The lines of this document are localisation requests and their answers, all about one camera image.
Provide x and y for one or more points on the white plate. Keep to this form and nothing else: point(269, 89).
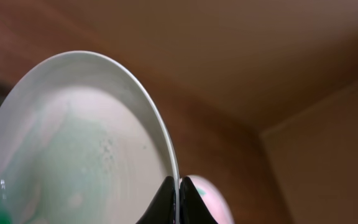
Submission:
point(213, 199)
point(81, 141)

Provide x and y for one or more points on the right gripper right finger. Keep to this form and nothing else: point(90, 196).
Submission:
point(192, 208)

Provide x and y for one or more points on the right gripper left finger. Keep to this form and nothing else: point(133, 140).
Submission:
point(161, 209)

